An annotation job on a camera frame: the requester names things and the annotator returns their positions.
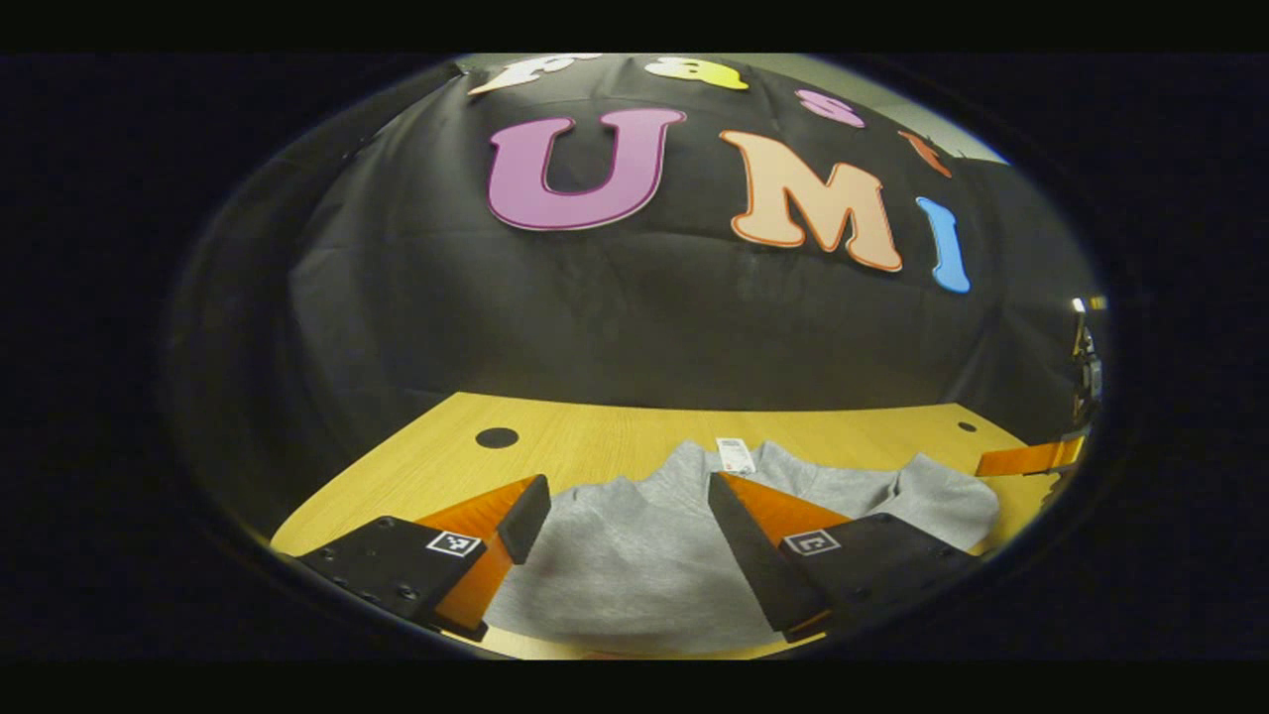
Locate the black backdrop cloth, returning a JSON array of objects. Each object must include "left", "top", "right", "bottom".
[{"left": 164, "top": 55, "right": 1103, "bottom": 541}]

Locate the grey sweatshirt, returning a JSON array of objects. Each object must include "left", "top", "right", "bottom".
[{"left": 484, "top": 439, "right": 1002, "bottom": 655}]

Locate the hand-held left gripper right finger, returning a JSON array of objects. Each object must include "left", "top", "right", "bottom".
[{"left": 706, "top": 470, "right": 980, "bottom": 642}]

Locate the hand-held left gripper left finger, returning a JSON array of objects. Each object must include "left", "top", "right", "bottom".
[{"left": 295, "top": 473, "right": 552, "bottom": 642}]

